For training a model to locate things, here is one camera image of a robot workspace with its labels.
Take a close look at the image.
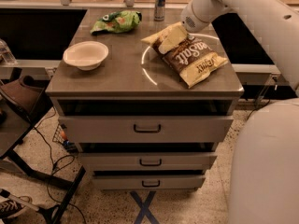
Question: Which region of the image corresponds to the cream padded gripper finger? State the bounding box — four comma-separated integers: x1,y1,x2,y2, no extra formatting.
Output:
158,22,188,54

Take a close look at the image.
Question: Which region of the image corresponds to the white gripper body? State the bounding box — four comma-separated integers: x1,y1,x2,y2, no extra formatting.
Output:
181,0,230,33

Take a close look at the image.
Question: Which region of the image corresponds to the brown yellow chip bag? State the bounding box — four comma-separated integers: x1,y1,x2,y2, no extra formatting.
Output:
142,28,228,89

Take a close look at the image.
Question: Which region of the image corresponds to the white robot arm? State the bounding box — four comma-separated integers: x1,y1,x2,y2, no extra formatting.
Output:
180,0,299,224

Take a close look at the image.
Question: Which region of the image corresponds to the green chip bag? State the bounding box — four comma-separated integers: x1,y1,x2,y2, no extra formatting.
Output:
90,10,142,35

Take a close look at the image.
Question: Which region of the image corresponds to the white paper bowl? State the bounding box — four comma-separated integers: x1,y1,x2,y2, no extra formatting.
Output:
63,41,109,71

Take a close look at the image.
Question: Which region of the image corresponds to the silver blue drink can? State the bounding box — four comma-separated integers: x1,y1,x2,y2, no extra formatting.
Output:
154,0,165,21

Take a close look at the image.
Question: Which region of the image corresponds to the top grey drawer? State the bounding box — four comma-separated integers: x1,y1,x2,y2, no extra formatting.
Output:
59,116,233,143

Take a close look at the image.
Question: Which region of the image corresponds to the grey drawer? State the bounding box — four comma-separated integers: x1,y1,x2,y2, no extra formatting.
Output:
59,116,233,143
93,175,206,190
79,152,217,171

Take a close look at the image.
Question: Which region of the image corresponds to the middle grey drawer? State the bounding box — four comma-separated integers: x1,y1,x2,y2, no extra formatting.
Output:
79,152,217,171

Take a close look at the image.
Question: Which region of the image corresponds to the brown office chair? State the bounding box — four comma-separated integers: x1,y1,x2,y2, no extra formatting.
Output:
0,76,52,123

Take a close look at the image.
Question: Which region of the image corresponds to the bottom grey drawer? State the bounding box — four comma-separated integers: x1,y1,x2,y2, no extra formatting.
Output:
93,175,206,190

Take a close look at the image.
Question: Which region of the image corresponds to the clear plastic water bottle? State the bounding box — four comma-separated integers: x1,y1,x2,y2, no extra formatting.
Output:
0,39,17,65

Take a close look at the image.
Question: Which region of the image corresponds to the blue tape cross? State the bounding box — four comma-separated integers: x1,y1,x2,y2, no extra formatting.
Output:
130,191,160,224

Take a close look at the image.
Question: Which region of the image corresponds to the black table leg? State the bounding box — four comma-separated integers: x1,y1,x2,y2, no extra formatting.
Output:
0,149,87,224

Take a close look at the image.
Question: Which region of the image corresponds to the black sneaker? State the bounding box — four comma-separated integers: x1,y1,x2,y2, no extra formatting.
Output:
0,199,27,219

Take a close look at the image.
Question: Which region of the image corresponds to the black floor cable right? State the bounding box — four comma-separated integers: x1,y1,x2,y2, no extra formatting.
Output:
246,75,279,123

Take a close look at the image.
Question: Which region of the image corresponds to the black floor cable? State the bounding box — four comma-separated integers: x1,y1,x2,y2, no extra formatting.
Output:
246,75,279,123
32,107,88,224

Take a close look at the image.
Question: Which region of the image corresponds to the wire basket with items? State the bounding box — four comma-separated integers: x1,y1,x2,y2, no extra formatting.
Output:
52,125,77,153

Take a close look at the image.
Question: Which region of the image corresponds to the black floor cable left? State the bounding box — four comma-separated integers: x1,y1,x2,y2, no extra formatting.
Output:
32,107,88,224

